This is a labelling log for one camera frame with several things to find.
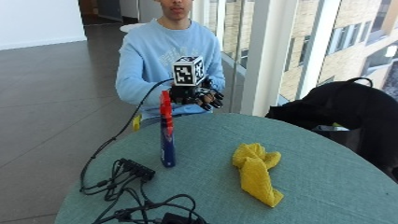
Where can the white cube with black markers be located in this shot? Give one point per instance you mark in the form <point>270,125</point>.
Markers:
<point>187,72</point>

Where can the blue spray bottle red top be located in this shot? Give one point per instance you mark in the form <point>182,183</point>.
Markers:
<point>167,137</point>

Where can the yellow chair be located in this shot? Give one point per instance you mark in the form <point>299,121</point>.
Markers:
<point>137,123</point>

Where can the white window pillar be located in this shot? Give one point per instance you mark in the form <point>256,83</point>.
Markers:
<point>270,56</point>

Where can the the person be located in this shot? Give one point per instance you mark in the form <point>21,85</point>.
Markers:
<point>154,53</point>

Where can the yellow cloth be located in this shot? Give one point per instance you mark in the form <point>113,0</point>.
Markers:
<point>255,174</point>

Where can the white round table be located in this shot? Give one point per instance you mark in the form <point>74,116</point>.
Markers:
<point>133,27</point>

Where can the black bag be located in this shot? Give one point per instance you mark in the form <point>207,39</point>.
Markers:
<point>352,109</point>

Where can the black power adapter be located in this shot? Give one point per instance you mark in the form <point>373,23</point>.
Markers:
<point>176,218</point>

